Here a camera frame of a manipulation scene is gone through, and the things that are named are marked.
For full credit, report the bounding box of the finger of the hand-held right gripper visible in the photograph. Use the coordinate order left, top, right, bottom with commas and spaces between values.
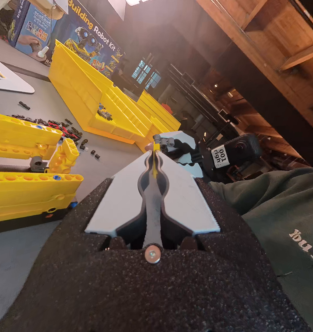
162, 131, 196, 152
178, 157, 204, 179

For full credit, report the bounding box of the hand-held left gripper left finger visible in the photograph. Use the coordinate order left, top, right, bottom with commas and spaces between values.
85, 152, 153, 248

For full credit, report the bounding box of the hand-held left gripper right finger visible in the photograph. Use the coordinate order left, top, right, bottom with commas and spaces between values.
158, 153, 221, 247

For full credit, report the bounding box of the small yellow lego subassembly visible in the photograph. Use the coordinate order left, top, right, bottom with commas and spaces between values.
153, 132, 173, 179

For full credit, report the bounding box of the yellow black lego model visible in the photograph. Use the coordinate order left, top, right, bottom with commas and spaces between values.
0, 112, 84, 234

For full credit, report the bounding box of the heap of lego parts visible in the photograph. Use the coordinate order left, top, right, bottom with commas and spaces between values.
97, 104, 114, 121

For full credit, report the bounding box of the pile of small lego pins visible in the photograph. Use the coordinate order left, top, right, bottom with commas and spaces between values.
11, 101, 101, 159

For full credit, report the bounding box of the empty yellow storage bin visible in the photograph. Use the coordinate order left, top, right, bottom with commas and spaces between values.
139, 91, 181, 151

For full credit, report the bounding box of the person's green sweatshirt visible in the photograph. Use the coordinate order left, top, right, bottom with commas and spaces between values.
209, 167, 313, 332

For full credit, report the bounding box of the paned window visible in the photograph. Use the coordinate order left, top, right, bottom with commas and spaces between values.
132, 58, 162, 90

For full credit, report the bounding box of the yellow bin with small parts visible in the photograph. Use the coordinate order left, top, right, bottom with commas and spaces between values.
49, 39, 152, 143

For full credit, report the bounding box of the blue robot kit box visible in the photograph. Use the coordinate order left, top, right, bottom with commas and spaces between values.
9, 0, 123, 78

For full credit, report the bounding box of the white book stand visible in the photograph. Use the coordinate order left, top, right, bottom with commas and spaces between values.
0, 55, 35, 94

